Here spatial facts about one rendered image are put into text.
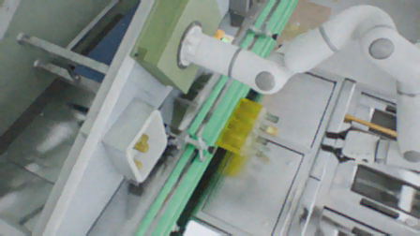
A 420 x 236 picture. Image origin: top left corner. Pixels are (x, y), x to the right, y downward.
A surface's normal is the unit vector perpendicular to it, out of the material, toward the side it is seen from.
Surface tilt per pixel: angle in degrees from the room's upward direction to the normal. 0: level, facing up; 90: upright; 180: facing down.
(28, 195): 90
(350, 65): 90
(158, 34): 90
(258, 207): 90
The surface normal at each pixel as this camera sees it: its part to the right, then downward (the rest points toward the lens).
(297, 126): -0.02, -0.55
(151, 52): -0.20, -0.18
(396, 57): -0.24, 0.54
